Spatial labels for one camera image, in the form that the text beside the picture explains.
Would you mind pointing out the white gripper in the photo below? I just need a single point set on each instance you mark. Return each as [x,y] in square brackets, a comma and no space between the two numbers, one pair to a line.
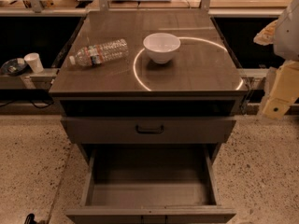
[288,36]

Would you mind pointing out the clear plastic water bottle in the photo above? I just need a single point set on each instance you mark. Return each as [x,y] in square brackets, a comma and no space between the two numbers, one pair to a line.
[101,53]

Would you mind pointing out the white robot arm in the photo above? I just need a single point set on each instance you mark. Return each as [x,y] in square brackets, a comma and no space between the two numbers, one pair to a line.
[283,34]

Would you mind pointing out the dark wooden drawer cabinet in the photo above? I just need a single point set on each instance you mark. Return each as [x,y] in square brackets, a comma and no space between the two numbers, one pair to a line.
[200,81]

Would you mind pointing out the open middle drawer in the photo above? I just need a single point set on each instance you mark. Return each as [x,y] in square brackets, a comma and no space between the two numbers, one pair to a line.
[148,184]

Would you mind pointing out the closed top drawer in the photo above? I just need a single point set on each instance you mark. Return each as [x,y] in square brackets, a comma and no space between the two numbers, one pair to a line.
[207,130]

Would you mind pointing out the white ceramic bowl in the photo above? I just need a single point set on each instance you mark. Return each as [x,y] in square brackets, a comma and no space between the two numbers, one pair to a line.
[161,47]

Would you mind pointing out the white foam cup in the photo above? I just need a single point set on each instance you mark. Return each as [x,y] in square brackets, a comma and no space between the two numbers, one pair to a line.
[33,59]

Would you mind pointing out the dark bowl with scraps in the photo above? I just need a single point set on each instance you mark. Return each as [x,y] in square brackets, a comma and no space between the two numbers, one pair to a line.
[14,67]

